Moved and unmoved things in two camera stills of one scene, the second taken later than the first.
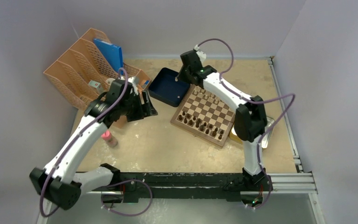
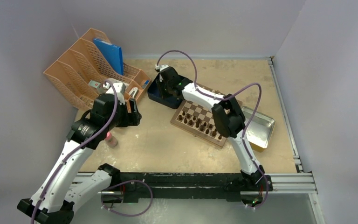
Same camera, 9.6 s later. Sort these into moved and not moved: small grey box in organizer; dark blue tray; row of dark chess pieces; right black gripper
Moved: right black gripper
Not moved: dark blue tray; small grey box in organizer; row of dark chess pieces
